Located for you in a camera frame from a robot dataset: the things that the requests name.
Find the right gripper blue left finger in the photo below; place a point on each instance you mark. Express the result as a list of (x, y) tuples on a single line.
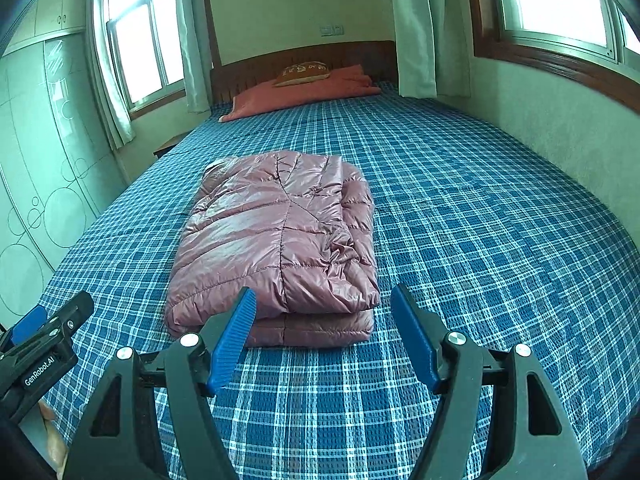
[(118, 436)]

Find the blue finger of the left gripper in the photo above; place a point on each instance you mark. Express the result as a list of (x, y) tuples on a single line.
[(28, 325), (67, 317)]

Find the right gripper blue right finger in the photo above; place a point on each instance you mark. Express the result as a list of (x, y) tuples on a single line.
[(529, 434)]

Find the pink quilted down jacket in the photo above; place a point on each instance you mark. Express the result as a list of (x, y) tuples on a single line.
[(296, 229)]

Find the blue plaid bed sheet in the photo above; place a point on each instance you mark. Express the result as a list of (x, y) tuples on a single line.
[(495, 239)]

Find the green curtain far left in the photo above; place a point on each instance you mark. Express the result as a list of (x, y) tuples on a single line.
[(111, 103)]

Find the wooden nightstand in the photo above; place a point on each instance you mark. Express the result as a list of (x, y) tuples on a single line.
[(167, 146)]

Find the left window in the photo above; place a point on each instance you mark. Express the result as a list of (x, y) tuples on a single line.
[(145, 49)]

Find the window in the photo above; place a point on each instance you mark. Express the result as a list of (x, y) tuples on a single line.
[(592, 42), (145, 49)]

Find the small brown embroidered cushion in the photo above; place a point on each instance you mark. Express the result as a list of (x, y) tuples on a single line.
[(302, 73)]

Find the green curtain beside headboard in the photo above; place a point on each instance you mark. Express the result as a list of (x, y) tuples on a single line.
[(195, 54)]

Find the orange red pillow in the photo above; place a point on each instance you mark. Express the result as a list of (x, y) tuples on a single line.
[(342, 83)]

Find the dark wooden headboard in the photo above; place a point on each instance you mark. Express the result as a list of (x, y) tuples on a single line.
[(378, 59)]

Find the right window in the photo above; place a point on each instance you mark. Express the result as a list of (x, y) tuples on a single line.
[(592, 42)]

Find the green curtain right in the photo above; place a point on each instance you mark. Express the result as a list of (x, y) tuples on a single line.
[(431, 49)]

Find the wall power socket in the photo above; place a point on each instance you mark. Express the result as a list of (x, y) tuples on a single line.
[(332, 30)]

